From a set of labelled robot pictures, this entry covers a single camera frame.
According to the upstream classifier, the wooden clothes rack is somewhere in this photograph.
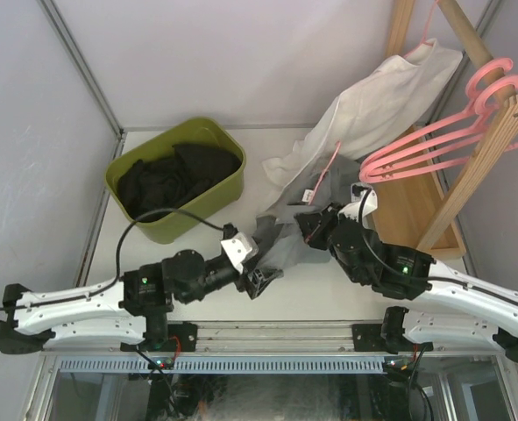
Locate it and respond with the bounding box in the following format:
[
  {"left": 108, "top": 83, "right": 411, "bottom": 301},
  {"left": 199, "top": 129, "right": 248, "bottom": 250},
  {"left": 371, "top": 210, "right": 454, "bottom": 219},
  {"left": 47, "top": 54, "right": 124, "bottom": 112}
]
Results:
[{"left": 360, "top": 1, "right": 518, "bottom": 258}]

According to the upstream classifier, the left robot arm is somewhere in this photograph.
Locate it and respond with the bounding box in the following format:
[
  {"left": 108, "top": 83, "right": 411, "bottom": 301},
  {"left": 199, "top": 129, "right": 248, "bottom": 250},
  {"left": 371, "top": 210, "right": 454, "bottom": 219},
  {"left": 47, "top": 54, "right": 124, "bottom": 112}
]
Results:
[{"left": 0, "top": 250, "right": 283, "bottom": 354}]

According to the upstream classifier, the white shirt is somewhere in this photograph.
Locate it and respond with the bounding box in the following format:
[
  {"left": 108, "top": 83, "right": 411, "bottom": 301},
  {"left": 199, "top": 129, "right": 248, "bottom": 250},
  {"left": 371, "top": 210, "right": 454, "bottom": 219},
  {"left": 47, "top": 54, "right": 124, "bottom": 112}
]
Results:
[{"left": 262, "top": 39, "right": 463, "bottom": 205}]

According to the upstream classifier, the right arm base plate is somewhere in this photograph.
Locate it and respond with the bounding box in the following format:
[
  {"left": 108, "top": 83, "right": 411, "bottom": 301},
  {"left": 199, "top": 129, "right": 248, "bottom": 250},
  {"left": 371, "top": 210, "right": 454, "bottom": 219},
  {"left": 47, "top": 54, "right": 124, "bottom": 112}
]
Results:
[{"left": 351, "top": 323, "right": 387, "bottom": 353}]

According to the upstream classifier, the green plastic basket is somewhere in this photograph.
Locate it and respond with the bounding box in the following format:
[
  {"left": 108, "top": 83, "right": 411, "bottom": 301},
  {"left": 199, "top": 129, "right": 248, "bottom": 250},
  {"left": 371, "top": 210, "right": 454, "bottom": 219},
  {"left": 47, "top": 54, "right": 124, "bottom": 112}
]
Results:
[{"left": 105, "top": 117, "right": 246, "bottom": 244}]

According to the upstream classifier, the right camera cable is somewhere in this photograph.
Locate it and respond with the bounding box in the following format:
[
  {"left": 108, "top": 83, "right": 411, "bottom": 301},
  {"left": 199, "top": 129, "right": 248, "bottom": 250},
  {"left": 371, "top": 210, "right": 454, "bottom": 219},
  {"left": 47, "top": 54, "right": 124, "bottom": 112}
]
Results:
[{"left": 357, "top": 186, "right": 518, "bottom": 315}]

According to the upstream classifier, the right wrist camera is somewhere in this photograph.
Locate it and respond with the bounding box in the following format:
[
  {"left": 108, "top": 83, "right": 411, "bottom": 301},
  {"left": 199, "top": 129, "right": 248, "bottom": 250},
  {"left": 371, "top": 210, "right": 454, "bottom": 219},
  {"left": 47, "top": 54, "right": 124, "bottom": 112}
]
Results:
[{"left": 338, "top": 182, "right": 378, "bottom": 222}]

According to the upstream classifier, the grey shirt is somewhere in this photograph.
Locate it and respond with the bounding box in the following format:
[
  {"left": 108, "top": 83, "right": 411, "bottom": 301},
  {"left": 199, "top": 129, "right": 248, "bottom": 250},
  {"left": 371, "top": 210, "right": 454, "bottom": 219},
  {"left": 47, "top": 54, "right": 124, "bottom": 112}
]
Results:
[{"left": 252, "top": 156, "right": 360, "bottom": 270}]

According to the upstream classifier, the aluminium frame rail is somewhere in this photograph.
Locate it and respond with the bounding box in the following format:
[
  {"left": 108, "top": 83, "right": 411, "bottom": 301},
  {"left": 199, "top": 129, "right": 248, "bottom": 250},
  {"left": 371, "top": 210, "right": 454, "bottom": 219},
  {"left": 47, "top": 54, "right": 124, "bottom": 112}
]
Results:
[{"left": 44, "top": 315, "right": 501, "bottom": 354}]

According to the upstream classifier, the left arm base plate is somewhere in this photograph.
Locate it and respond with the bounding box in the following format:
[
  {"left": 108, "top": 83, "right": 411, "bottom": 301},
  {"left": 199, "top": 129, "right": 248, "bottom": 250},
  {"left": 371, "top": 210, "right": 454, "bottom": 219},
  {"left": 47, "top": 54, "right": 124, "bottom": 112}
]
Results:
[{"left": 120, "top": 322, "right": 198, "bottom": 353}]

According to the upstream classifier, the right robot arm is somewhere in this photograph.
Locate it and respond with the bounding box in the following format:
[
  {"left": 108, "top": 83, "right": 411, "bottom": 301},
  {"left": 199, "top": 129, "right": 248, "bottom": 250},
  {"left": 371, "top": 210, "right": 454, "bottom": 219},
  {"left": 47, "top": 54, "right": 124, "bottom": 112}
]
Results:
[{"left": 295, "top": 206, "right": 518, "bottom": 363}]

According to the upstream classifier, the slotted cable duct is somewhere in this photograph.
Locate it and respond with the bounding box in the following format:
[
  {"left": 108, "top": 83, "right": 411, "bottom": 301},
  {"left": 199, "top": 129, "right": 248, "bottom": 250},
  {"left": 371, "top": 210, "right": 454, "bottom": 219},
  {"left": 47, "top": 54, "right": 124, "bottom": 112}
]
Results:
[{"left": 58, "top": 355, "right": 385, "bottom": 375}]

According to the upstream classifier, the left camera cable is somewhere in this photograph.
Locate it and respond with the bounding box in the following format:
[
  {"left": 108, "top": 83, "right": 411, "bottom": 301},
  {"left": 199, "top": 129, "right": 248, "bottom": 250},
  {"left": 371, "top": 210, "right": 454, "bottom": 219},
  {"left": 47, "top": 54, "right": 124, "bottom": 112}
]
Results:
[{"left": 0, "top": 208, "right": 229, "bottom": 325}]

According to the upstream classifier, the pink hanger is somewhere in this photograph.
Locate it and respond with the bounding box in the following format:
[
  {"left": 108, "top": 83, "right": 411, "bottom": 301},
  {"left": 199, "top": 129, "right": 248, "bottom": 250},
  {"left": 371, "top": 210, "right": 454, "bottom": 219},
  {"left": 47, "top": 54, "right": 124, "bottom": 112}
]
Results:
[
  {"left": 363, "top": 74, "right": 518, "bottom": 181},
  {"left": 307, "top": 140, "right": 342, "bottom": 205},
  {"left": 358, "top": 57, "right": 518, "bottom": 185},
  {"left": 403, "top": 0, "right": 439, "bottom": 58}
]

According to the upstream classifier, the camera cable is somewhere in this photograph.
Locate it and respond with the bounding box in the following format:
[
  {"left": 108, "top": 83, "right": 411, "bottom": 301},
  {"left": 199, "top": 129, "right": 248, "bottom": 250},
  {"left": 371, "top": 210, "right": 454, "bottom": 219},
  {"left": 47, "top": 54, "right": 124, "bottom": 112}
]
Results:
[
  {"left": 0, "top": 208, "right": 229, "bottom": 325},
  {"left": 357, "top": 186, "right": 518, "bottom": 315}
]

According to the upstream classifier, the pink hanger under white shirt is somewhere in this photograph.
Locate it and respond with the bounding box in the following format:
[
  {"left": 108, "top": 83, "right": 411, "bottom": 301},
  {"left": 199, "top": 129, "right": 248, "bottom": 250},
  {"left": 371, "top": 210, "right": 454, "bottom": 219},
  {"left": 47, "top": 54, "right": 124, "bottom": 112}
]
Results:
[{"left": 403, "top": 0, "right": 439, "bottom": 58}]

